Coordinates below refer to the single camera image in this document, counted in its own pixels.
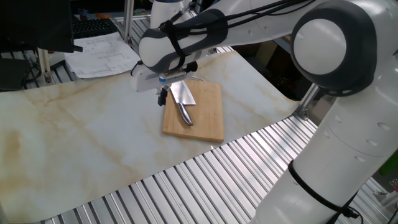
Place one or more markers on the black box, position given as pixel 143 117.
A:
pixel 14 74

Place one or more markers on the black keyboard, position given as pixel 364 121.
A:
pixel 93 28

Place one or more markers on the tan cardboard box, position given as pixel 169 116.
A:
pixel 320 109

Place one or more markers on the green cutting mat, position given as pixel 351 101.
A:
pixel 390 168

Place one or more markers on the small blue bottle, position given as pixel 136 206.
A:
pixel 83 14

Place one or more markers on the marble pattern table mat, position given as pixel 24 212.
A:
pixel 77 149

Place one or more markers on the white printed paper sheet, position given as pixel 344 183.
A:
pixel 99 56

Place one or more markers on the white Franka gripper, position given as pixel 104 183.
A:
pixel 144 81

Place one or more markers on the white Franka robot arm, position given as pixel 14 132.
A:
pixel 357 140

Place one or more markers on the short aluminium frame post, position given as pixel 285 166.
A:
pixel 44 65

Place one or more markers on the wooden cutting board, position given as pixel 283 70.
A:
pixel 205 118

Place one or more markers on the small orange object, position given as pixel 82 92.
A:
pixel 102 15

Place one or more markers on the silver wrist camera blue end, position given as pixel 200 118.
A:
pixel 174 78

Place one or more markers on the steel cleaver knife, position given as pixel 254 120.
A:
pixel 182 93

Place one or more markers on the black monitor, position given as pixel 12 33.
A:
pixel 34 25

